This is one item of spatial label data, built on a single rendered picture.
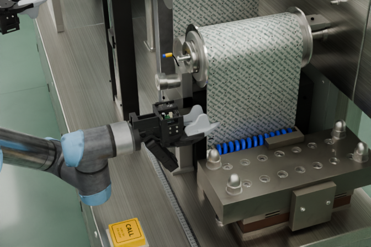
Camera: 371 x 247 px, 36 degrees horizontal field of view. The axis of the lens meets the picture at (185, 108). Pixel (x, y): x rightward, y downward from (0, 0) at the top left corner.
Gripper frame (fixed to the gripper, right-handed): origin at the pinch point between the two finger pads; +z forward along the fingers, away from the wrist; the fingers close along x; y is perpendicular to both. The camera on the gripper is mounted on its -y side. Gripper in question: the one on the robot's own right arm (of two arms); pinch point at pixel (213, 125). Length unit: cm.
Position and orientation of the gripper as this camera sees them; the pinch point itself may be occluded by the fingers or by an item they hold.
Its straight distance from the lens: 134.4
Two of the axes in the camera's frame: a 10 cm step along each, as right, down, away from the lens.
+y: -0.2, -8.2, -5.7
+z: 9.4, -2.0, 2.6
